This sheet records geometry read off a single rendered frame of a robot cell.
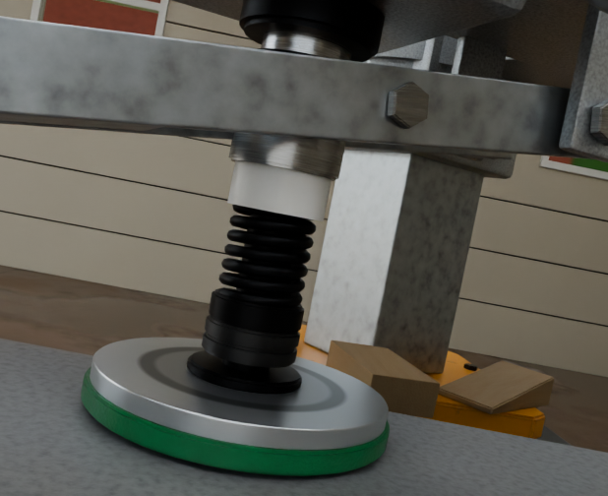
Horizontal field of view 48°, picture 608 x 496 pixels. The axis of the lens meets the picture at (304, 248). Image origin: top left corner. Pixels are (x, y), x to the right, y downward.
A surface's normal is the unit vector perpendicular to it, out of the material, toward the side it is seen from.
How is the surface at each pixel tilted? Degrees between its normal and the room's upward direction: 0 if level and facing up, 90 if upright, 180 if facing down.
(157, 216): 90
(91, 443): 0
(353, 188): 90
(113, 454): 0
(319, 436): 90
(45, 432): 0
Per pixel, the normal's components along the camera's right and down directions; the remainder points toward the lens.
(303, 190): 0.48, 0.14
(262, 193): -0.27, 0.00
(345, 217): -0.79, -0.12
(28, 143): 0.05, 0.07
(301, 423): 0.19, -0.98
